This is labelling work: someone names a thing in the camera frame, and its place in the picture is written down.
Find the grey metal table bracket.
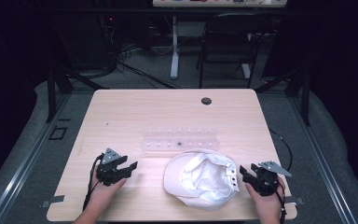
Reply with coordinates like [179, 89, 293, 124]
[39, 194, 66, 209]
[283, 196, 306, 206]

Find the clear acrylic rack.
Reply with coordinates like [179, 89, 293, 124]
[141, 125, 221, 154]

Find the aluminium floor rail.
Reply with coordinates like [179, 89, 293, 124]
[0, 92, 73, 224]
[288, 96, 358, 224]

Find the bundle of black floor cables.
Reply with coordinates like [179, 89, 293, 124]
[98, 15, 182, 91]

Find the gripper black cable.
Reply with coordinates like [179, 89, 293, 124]
[268, 128, 294, 224]
[82, 153, 105, 212]

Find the white baseball cap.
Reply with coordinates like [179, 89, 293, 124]
[162, 147, 241, 212]

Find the black metal stand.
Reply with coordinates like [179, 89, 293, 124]
[254, 65, 312, 127]
[44, 65, 110, 124]

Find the person's left hand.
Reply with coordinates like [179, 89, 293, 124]
[88, 166, 128, 207]

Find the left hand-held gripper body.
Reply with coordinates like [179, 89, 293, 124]
[96, 147, 129, 188]

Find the white desk leg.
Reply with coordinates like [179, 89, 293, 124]
[170, 15, 181, 80]

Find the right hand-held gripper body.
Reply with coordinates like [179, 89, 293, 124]
[252, 160, 293, 197]

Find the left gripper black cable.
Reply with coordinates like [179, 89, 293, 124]
[82, 153, 105, 212]

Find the person's right hand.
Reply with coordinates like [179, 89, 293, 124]
[244, 176, 287, 217]

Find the black chair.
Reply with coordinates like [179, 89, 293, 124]
[195, 12, 272, 90]

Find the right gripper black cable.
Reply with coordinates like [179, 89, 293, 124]
[268, 128, 294, 224]

